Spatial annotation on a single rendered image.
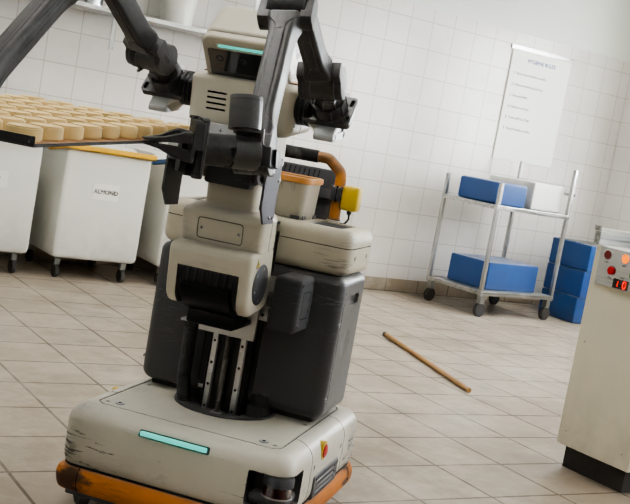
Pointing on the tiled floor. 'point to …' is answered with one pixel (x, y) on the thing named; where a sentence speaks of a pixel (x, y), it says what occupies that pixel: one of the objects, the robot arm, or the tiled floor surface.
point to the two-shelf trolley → (502, 250)
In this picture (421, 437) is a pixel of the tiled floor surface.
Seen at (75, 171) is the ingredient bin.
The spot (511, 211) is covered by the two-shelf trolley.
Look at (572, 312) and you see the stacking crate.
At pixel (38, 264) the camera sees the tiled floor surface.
